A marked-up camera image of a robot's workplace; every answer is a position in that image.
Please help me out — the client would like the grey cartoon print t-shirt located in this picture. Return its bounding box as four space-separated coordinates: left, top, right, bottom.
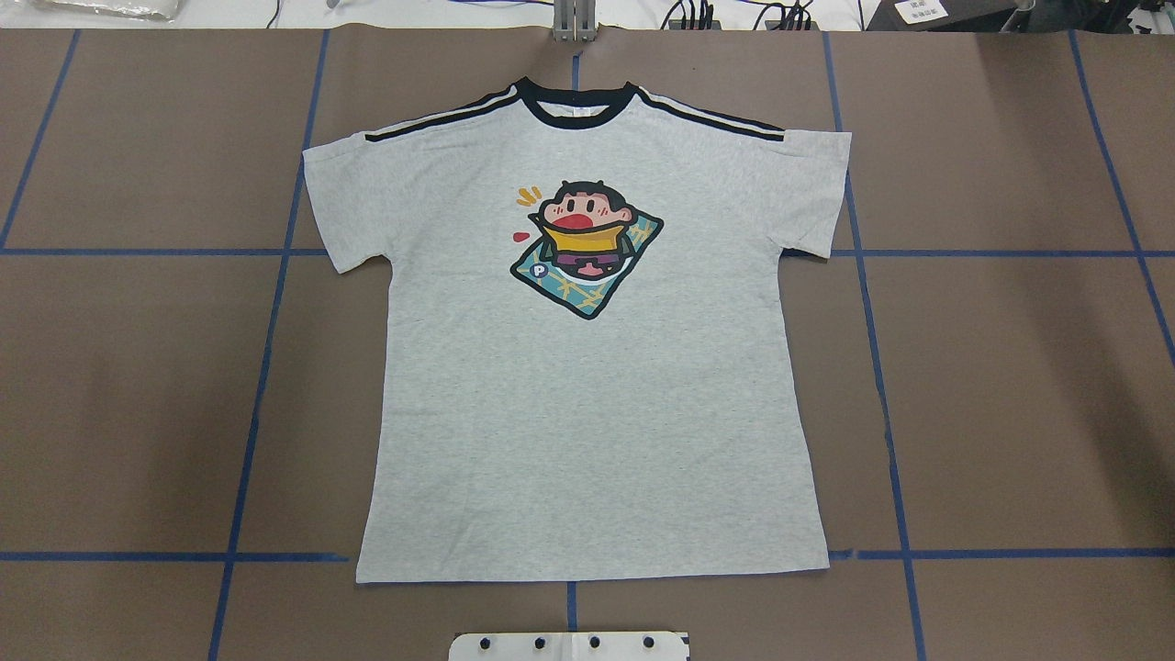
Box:
303 77 853 584

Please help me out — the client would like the black device with label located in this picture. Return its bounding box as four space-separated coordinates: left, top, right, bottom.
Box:
865 1 1038 33

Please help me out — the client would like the clear plastic bag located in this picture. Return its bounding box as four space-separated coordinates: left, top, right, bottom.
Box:
32 0 182 21

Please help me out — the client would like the aluminium frame post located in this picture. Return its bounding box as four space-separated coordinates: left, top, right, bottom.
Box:
551 0 599 43

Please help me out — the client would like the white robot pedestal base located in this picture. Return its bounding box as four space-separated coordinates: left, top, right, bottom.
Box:
448 630 691 660

